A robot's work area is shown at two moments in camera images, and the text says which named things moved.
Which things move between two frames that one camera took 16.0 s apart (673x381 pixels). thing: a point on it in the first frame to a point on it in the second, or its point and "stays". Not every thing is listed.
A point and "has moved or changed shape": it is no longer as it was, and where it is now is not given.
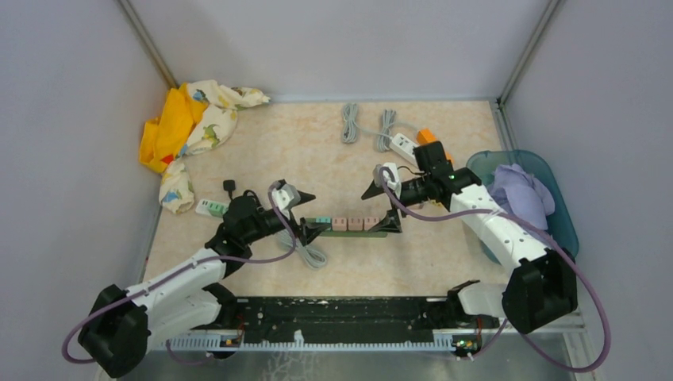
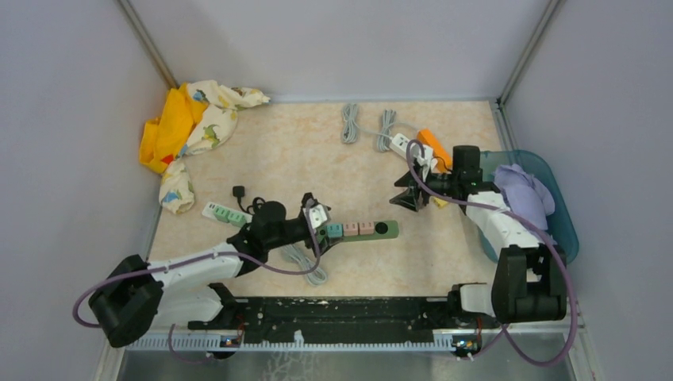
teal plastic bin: x=561 y=225 stays
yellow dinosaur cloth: x=198 y=117 stays
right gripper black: x=390 y=222 to x=409 y=198
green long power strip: x=328 y=232 has moved or changed shape
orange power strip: x=425 y=136 stays
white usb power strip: x=404 y=147 stays
